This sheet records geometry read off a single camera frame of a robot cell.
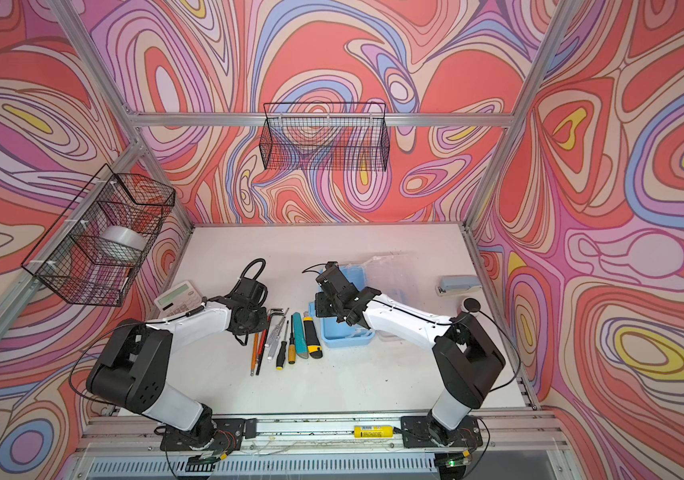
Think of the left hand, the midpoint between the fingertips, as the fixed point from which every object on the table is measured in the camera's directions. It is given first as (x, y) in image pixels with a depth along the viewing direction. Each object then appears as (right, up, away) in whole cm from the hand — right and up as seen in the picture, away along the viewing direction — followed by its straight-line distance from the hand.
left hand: (265, 321), depth 94 cm
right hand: (+19, +5, -7) cm, 21 cm away
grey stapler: (+63, +11, +5) cm, 64 cm away
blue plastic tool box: (+23, -4, -1) cm, 23 cm away
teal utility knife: (+12, -5, -3) cm, 13 cm away
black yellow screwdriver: (+7, -7, -7) cm, 12 cm away
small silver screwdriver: (+4, -5, -5) cm, 8 cm away
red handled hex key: (0, -7, -6) cm, 9 cm away
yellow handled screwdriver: (+10, -6, -8) cm, 14 cm away
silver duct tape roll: (-28, +24, -24) cm, 44 cm away
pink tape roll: (+65, +6, -2) cm, 65 cm away
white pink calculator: (-29, +6, +2) cm, 30 cm away
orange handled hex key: (-2, -7, -5) cm, 9 cm away
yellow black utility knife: (+16, -6, -7) cm, 19 cm away
